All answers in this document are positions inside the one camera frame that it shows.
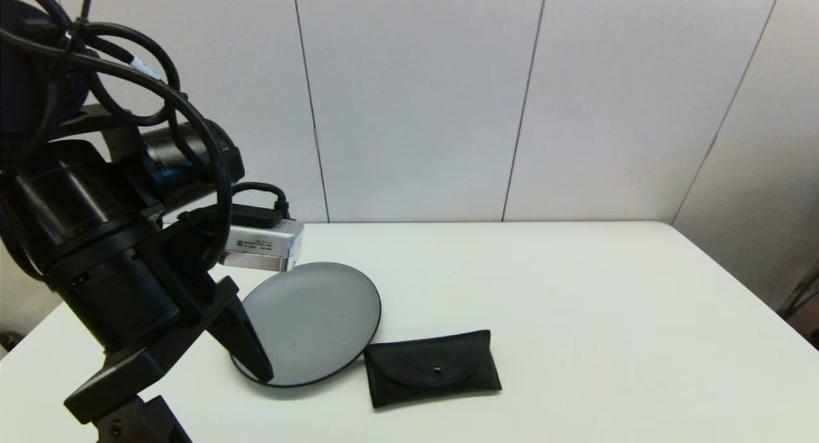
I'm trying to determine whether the black glasses case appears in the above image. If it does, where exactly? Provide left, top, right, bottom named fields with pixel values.
left=363, top=330, right=502, bottom=409

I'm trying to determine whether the grey round plate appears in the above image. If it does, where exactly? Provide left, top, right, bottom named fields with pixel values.
left=229, top=262, right=382, bottom=388

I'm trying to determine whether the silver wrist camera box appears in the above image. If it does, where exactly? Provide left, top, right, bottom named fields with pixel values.
left=219, top=220, right=305, bottom=273

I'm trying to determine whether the thin black background cable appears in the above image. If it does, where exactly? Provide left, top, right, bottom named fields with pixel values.
left=777, top=264, right=819, bottom=351

